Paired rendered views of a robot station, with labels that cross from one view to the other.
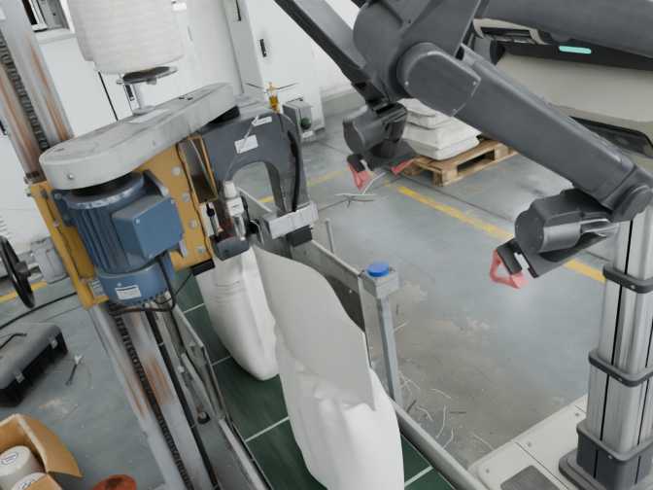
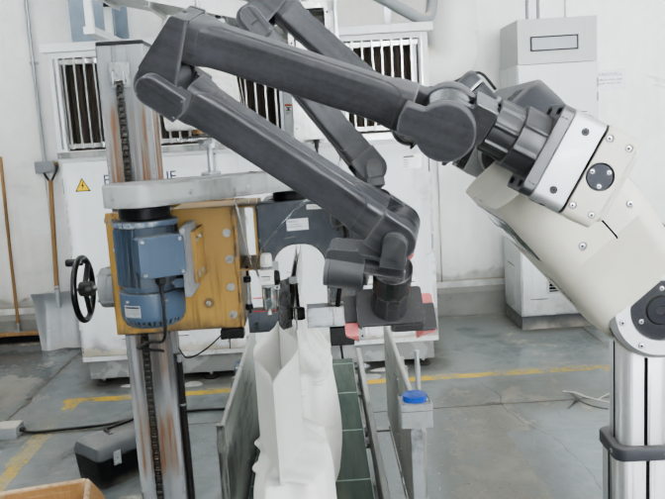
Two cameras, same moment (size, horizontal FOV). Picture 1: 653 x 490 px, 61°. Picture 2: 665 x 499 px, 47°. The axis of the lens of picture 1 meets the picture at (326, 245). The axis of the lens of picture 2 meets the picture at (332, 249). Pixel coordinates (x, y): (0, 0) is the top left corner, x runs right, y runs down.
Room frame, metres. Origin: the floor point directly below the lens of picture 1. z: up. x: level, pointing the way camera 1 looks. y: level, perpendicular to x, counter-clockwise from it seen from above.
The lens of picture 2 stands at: (-0.40, -0.73, 1.52)
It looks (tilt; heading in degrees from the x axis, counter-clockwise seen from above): 9 degrees down; 25
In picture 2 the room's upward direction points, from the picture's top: 3 degrees counter-clockwise
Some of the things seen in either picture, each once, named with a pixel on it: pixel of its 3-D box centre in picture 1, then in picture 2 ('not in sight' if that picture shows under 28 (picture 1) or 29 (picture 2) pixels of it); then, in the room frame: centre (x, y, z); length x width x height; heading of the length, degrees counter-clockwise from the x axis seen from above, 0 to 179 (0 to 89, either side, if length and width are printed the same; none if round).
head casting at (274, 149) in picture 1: (237, 155); (308, 242); (1.45, 0.19, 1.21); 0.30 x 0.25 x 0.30; 25
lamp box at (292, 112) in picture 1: (298, 121); not in sight; (1.41, 0.01, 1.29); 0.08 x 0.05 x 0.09; 25
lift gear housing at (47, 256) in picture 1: (49, 260); (111, 286); (1.18, 0.65, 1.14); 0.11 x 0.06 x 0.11; 25
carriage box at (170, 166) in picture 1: (119, 212); (181, 263); (1.28, 0.49, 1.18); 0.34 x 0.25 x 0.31; 115
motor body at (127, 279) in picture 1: (124, 240); (149, 271); (1.05, 0.41, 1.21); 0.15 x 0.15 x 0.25
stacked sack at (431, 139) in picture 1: (451, 127); not in sight; (3.94, -1.07, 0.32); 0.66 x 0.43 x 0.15; 117
